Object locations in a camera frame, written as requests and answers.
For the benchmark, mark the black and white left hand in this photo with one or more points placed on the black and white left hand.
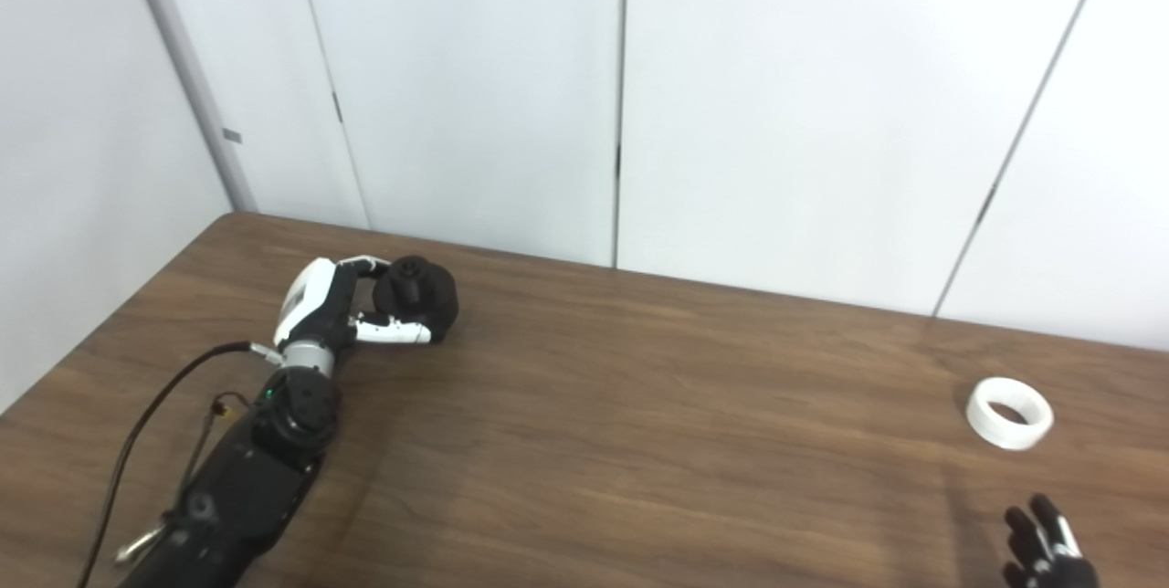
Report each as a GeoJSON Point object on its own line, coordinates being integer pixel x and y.
{"type": "Point", "coordinates": [315, 305]}

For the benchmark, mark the black and white right hand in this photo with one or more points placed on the black and white right hand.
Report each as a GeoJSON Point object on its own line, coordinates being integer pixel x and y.
{"type": "Point", "coordinates": [1050, 551]}

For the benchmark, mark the round black plastic part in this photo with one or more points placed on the round black plastic part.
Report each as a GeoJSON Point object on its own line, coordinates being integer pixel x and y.
{"type": "Point", "coordinates": [425, 296]}

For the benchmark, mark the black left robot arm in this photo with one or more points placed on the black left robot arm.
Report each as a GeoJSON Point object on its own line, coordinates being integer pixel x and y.
{"type": "Point", "coordinates": [256, 469]}

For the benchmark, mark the grey wall corner post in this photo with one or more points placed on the grey wall corner post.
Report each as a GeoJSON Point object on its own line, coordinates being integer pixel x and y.
{"type": "Point", "coordinates": [192, 77]}

